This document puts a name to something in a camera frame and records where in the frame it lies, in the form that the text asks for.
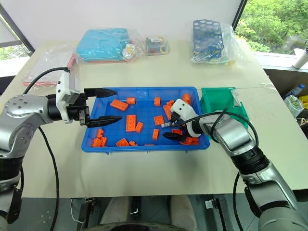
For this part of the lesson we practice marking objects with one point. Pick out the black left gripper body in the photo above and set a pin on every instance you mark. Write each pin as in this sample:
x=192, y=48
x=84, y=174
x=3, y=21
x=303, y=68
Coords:
x=80, y=109

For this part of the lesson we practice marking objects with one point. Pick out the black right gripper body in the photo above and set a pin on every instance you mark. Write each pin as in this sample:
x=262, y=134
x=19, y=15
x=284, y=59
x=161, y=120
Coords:
x=182, y=126

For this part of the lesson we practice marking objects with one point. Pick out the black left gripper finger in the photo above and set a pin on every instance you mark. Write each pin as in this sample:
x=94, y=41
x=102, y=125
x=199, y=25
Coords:
x=106, y=120
x=102, y=92

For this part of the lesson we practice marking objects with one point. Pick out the small grey battery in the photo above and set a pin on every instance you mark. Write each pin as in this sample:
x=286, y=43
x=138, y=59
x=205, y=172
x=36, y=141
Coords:
x=166, y=125

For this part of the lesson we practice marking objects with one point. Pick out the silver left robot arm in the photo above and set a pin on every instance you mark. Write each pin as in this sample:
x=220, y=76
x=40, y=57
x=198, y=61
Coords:
x=21, y=120

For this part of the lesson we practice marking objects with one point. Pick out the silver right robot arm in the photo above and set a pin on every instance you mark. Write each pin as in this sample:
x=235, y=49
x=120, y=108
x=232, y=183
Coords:
x=243, y=142

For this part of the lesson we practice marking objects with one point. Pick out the blue plastic bin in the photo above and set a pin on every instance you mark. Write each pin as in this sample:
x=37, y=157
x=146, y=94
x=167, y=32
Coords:
x=144, y=150

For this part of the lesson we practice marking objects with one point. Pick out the green plastic bin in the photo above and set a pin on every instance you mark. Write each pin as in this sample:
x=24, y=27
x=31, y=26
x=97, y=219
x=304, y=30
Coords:
x=213, y=101

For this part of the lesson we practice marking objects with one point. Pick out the white label on bin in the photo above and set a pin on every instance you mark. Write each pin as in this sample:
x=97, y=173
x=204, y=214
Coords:
x=236, y=98

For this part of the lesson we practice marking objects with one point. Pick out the long orange building brick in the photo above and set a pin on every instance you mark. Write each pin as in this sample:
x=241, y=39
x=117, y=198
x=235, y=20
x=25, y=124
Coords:
x=167, y=110
x=119, y=105
x=130, y=123

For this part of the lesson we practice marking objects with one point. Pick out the small orange building brick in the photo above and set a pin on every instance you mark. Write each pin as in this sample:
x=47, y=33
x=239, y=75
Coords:
x=157, y=101
x=170, y=103
x=133, y=144
x=131, y=100

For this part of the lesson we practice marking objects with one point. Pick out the square orange building brick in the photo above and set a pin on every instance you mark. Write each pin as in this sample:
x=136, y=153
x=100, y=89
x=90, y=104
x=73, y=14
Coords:
x=158, y=120

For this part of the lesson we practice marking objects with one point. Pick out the teal fabric bag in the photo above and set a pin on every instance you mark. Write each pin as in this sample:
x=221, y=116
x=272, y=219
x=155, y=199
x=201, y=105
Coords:
x=101, y=45

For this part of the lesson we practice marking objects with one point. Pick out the clear bag with rings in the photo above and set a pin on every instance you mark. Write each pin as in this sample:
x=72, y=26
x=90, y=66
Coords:
x=130, y=49

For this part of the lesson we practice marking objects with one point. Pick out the clear bag with red sheets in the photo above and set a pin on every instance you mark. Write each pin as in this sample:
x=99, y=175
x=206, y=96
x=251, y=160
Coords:
x=48, y=67

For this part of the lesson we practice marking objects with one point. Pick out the clear box of colourful pieces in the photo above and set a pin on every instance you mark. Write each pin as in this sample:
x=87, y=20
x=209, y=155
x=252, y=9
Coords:
x=157, y=45

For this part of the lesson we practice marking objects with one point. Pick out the pale rounded robot foot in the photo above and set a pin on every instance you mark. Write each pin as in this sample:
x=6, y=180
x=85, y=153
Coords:
x=183, y=211
x=115, y=210

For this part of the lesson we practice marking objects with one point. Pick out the blue test tube rack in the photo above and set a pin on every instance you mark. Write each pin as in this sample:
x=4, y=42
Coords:
x=208, y=41

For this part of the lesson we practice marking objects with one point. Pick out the crumpled clear plastic bag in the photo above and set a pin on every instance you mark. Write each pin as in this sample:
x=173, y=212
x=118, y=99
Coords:
x=293, y=104

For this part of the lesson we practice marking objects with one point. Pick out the clear water bottle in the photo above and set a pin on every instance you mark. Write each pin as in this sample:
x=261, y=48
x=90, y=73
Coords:
x=294, y=91

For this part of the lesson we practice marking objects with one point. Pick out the white bottle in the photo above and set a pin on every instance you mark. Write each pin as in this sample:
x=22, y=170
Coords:
x=299, y=57

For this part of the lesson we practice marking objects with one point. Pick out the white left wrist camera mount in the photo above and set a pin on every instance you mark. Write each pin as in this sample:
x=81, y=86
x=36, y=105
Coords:
x=63, y=93

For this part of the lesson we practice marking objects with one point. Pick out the black window post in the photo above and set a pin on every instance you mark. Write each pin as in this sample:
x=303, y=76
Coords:
x=238, y=13

